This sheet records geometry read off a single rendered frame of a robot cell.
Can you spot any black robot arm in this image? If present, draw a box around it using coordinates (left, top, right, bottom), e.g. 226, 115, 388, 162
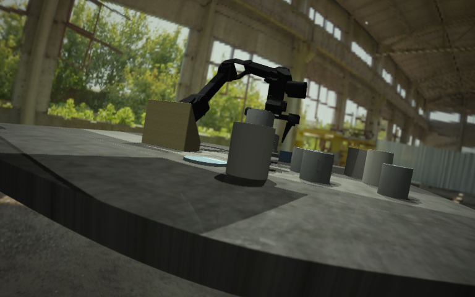
179, 58, 307, 122

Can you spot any light blue block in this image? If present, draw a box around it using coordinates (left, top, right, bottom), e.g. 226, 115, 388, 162
278, 150, 292, 163

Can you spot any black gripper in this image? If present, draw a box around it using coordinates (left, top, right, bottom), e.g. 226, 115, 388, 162
244, 94, 300, 143

